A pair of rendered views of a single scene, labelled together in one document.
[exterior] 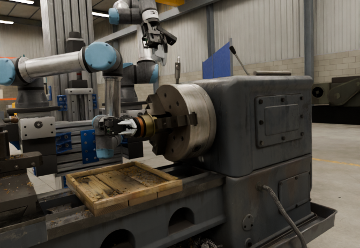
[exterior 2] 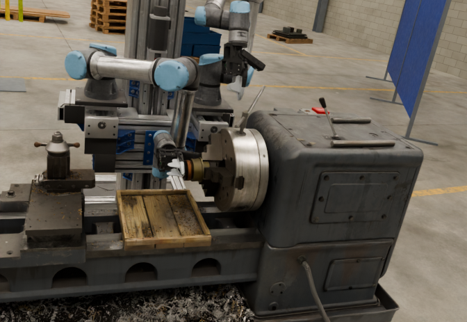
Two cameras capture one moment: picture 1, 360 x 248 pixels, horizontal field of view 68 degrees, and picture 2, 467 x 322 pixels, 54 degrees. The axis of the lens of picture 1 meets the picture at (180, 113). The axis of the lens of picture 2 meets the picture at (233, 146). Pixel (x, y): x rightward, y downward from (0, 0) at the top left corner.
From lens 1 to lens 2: 0.83 m
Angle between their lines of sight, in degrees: 22
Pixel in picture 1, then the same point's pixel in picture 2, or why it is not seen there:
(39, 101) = (108, 93)
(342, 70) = not seen: outside the picture
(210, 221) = (238, 276)
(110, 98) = (178, 112)
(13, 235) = (62, 254)
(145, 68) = not seen: hidden behind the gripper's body
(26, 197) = (74, 228)
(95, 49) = (166, 69)
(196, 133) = (240, 196)
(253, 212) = (288, 281)
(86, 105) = (160, 97)
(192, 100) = (244, 163)
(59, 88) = not seen: hidden behind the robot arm
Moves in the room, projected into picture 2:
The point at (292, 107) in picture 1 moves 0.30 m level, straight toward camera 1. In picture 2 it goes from (375, 186) to (338, 211)
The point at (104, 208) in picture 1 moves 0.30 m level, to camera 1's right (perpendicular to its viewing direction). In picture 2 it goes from (133, 246) to (217, 272)
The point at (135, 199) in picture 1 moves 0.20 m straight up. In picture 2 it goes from (161, 244) to (167, 192)
